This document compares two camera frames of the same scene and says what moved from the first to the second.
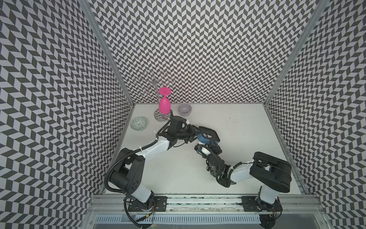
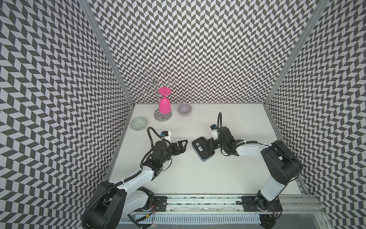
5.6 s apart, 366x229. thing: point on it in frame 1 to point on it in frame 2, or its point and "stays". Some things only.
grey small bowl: (184, 109) stays
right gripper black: (215, 148) to (211, 141)
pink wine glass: (165, 103) stays
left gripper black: (193, 132) to (182, 149)
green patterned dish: (138, 123) stays
